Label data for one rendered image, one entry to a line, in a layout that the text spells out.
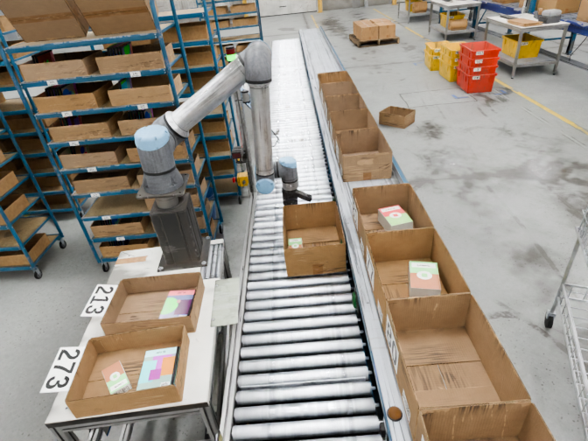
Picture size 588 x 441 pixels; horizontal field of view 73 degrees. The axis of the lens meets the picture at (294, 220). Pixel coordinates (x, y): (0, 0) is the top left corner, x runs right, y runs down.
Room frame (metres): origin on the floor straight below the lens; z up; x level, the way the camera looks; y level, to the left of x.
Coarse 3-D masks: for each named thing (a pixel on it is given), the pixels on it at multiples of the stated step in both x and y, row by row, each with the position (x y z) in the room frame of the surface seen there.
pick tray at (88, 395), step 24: (120, 336) 1.13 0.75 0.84; (144, 336) 1.13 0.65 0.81; (168, 336) 1.14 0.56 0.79; (96, 360) 1.08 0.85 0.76; (120, 360) 1.07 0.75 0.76; (72, 384) 0.91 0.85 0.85; (96, 384) 0.97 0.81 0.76; (72, 408) 0.84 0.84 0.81; (96, 408) 0.85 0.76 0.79; (120, 408) 0.85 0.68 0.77
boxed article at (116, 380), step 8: (112, 368) 1.01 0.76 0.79; (120, 368) 1.00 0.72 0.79; (104, 376) 0.98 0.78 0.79; (112, 376) 0.97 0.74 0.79; (120, 376) 0.97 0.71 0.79; (112, 384) 0.94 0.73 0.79; (120, 384) 0.93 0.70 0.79; (128, 384) 0.93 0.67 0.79; (112, 392) 0.90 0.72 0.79; (120, 392) 0.91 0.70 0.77
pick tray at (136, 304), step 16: (192, 272) 1.46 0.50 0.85; (128, 288) 1.46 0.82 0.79; (144, 288) 1.47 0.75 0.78; (160, 288) 1.46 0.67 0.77; (176, 288) 1.46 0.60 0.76; (192, 288) 1.45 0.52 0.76; (112, 304) 1.32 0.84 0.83; (128, 304) 1.39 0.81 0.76; (144, 304) 1.37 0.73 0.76; (160, 304) 1.36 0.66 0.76; (192, 304) 1.25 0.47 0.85; (112, 320) 1.27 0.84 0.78; (128, 320) 1.29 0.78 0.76; (144, 320) 1.19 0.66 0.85; (160, 320) 1.18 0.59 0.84; (176, 320) 1.18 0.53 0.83; (192, 320) 1.19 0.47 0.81
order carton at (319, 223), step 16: (288, 208) 1.86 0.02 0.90; (304, 208) 1.86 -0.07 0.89; (320, 208) 1.85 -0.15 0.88; (336, 208) 1.80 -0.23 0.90; (288, 224) 1.86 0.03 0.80; (304, 224) 1.86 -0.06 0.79; (320, 224) 1.85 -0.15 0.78; (336, 224) 1.82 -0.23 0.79; (288, 240) 1.76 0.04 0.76; (304, 240) 1.74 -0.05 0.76; (320, 240) 1.73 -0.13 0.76; (336, 240) 1.71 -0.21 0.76; (288, 256) 1.47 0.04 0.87; (304, 256) 1.47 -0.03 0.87; (320, 256) 1.47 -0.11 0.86; (336, 256) 1.47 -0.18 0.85; (288, 272) 1.47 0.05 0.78; (304, 272) 1.47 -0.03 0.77; (320, 272) 1.47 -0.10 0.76
